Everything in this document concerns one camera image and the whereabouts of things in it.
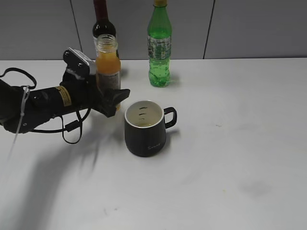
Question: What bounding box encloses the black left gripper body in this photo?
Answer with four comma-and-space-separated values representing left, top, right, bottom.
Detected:
50, 74, 105, 115

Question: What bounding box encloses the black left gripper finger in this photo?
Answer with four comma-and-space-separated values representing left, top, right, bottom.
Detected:
100, 88, 130, 117

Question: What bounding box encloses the orange juice bottle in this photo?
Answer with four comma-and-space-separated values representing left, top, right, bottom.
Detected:
95, 34, 122, 112

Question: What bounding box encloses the black ceramic mug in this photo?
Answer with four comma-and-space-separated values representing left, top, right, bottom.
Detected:
124, 100, 177, 158

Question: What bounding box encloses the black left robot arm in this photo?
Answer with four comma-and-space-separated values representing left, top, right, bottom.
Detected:
0, 73, 130, 134

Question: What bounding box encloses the white zip tie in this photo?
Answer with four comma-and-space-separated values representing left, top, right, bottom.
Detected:
8, 85, 30, 158

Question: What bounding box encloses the dark red wine bottle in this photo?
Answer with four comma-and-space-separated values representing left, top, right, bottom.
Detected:
92, 0, 116, 56

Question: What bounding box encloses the green plastic soda bottle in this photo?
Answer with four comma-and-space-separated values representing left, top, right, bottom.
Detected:
147, 0, 172, 87

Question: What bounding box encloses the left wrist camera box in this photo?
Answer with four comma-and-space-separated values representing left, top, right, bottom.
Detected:
63, 47, 96, 80

